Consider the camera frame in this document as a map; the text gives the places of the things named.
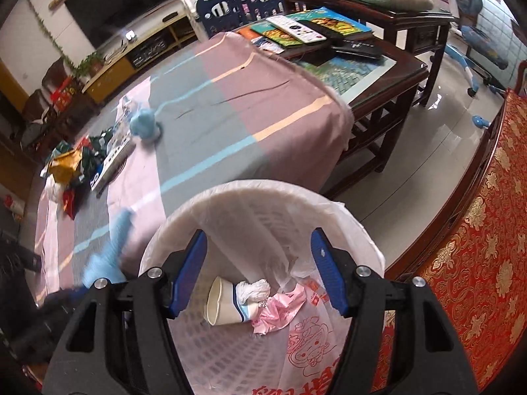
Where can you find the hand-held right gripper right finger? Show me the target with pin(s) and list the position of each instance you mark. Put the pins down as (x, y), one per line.
(329, 271)

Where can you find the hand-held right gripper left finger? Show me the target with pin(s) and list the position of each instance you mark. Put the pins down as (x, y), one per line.
(189, 271)

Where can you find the white plastic trash bin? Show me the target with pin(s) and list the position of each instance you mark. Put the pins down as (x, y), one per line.
(214, 349)

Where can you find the light blue cloth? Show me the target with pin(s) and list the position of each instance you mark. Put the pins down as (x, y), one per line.
(108, 251)

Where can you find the white blue ointment box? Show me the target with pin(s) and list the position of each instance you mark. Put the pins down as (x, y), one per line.
(111, 166)

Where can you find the white paper cup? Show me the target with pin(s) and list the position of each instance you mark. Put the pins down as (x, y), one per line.
(220, 302)

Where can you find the pink crumpled wrapper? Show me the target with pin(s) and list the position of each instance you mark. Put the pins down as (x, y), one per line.
(280, 310)

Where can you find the white crumpled tissue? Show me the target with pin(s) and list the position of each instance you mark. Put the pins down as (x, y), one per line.
(254, 290)

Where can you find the red snack bag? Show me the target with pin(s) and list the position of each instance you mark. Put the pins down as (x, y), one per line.
(74, 201)

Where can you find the dark green snack bag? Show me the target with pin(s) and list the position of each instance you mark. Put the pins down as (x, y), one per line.
(94, 152)

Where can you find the light blue crumpled plastic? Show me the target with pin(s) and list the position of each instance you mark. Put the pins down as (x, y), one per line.
(144, 125)

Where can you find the yellow snack bag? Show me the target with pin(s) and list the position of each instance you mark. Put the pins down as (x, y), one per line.
(66, 166)

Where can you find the red gold patterned sofa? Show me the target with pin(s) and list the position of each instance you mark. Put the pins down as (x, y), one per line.
(486, 214)

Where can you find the clear plastic wrapper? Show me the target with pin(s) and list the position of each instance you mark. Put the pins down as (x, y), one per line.
(127, 111)

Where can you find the pink grey plaid tablecloth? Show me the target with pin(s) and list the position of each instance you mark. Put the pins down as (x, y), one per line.
(230, 103)

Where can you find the dark cloth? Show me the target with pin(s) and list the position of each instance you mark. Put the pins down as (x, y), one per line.
(16, 296)

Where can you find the dark wooden coffee table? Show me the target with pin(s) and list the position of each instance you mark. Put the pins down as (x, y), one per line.
(395, 90)

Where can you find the blue woven mat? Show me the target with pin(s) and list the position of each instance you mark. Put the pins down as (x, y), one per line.
(350, 76)

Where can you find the yellow tv cabinet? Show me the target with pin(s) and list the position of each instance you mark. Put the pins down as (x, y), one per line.
(119, 66)

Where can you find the red gift box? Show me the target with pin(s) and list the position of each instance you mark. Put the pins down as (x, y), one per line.
(65, 92)

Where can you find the black remote control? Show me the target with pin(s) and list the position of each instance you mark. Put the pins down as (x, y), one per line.
(321, 32)
(358, 49)

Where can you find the potted green plant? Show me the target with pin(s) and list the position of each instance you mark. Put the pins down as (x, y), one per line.
(92, 63)

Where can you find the dark wooden chair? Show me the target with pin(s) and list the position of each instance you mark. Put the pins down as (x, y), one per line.
(45, 80)

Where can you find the small desk clock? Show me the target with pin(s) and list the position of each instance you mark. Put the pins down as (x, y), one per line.
(131, 36)

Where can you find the orange green cover book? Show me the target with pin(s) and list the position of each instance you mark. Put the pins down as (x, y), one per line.
(267, 35)

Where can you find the white remote control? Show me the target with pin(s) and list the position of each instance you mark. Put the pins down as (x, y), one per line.
(294, 28)

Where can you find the dark wooden side table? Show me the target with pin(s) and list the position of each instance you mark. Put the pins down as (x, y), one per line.
(411, 24)

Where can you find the blue office chair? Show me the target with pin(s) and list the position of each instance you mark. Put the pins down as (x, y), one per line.
(481, 49)

